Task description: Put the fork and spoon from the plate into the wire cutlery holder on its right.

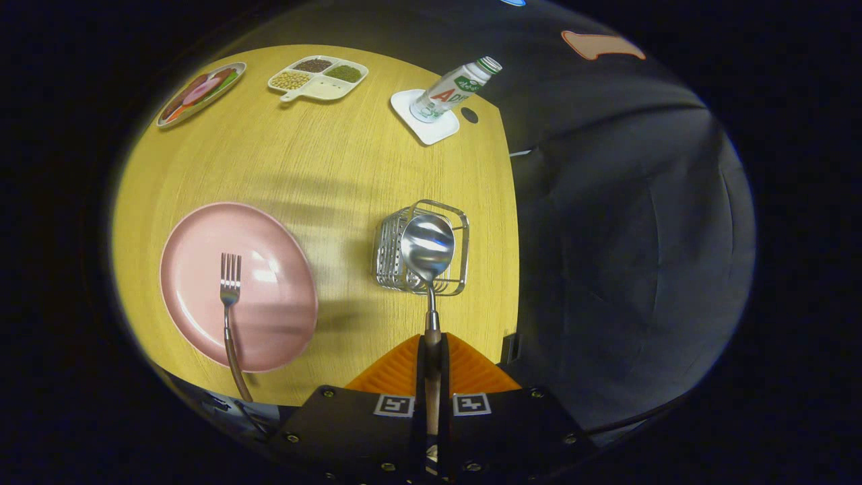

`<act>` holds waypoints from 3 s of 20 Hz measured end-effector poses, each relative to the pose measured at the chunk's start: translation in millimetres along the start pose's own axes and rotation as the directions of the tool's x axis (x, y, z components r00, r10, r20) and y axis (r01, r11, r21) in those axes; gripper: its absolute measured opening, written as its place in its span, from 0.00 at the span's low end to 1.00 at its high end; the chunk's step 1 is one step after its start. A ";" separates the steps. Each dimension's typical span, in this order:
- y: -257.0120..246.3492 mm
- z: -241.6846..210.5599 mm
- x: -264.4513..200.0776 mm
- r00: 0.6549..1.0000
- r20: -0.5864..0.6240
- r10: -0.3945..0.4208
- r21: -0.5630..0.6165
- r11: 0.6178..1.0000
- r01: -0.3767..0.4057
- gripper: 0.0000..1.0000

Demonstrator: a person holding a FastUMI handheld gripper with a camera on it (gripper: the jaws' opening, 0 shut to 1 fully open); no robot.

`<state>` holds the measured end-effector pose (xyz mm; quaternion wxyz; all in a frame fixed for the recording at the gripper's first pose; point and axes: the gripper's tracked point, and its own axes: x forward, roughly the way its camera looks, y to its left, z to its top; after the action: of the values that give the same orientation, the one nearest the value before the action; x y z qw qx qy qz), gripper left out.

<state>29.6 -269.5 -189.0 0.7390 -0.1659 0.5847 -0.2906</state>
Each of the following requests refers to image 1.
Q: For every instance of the pink round plate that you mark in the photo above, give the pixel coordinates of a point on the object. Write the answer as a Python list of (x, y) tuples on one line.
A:
[(269, 323)]

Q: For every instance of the black table clamp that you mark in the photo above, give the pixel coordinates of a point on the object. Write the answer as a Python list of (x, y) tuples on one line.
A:
[(510, 347)]

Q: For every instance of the round plate of food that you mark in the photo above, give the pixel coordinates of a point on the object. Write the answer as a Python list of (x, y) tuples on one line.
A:
[(202, 94)]

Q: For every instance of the brown steak piece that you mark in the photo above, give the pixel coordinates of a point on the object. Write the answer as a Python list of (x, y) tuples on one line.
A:
[(176, 108)]

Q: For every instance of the pink round food slice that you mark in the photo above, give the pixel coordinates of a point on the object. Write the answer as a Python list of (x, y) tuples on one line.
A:
[(201, 91)]

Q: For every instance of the black table grommet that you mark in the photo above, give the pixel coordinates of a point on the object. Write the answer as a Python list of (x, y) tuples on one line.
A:
[(469, 115)]

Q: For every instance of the white square coaster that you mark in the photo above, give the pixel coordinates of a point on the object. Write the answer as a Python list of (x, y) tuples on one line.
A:
[(431, 132)]

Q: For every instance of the white divided grain dish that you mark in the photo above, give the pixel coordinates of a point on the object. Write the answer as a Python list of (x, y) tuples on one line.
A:
[(323, 86)]

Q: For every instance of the white drink bottle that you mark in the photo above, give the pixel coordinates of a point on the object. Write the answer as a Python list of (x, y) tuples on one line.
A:
[(454, 87)]

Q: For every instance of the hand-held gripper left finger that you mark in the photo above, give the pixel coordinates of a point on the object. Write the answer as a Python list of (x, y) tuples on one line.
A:
[(420, 377)]

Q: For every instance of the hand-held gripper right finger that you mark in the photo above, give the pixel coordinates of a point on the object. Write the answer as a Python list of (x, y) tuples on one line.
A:
[(445, 377)]

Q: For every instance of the green lettuce leaf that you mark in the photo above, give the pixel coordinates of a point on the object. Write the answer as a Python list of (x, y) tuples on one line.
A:
[(227, 79)]

